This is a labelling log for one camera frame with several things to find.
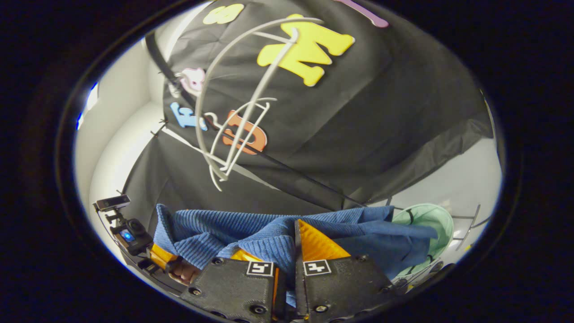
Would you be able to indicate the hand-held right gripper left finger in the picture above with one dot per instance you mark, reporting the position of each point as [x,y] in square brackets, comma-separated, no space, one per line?
[228,287]

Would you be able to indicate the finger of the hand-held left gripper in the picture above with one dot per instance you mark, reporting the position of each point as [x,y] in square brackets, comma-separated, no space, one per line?
[162,255]

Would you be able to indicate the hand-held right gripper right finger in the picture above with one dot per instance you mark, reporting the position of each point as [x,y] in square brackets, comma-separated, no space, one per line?
[341,287]

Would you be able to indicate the blue knit garment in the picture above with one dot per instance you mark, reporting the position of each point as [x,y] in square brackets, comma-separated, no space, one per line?
[215,233]

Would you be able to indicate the green laundry hamper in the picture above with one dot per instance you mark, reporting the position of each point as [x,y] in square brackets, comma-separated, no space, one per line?
[430,220]

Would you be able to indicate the black clothes rail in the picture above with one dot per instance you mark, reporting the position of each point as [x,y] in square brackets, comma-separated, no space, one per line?
[157,60]

